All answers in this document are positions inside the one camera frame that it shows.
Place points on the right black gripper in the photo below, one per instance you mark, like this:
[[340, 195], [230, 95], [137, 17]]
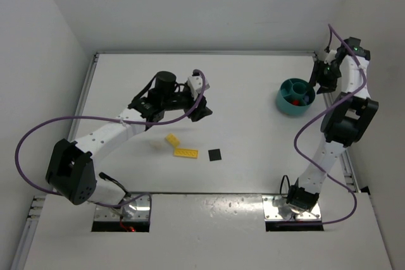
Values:
[[324, 81]]

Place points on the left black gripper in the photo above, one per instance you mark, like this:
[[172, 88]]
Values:
[[196, 109]]

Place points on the black square lego plate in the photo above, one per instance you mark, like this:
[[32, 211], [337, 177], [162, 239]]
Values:
[[214, 154]]

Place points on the white lego piece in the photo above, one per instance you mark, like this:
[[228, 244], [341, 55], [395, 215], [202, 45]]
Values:
[[156, 144]]

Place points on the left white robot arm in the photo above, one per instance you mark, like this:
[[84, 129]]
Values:
[[74, 171]]

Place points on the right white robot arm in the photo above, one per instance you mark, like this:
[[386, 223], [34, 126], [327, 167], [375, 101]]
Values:
[[345, 122]]

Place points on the teal round divided container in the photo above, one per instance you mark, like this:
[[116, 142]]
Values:
[[294, 97]]

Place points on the yellow lego slope brick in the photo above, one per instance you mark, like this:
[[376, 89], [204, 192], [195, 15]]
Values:
[[172, 140]]

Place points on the yellow long lego plate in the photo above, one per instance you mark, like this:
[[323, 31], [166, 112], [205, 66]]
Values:
[[186, 153]]

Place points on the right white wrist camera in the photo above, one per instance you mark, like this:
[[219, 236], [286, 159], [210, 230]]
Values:
[[330, 56]]

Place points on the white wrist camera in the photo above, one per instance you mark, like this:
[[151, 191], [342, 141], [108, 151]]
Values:
[[330, 56], [195, 84]]

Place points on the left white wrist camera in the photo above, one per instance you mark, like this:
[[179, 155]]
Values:
[[195, 84]]

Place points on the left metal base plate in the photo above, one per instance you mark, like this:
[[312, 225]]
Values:
[[136, 211]]

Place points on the metal base plate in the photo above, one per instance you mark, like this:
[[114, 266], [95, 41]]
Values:
[[136, 211], [276, 209]]

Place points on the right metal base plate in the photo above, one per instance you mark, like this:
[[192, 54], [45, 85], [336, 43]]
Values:
[[276, 209]]

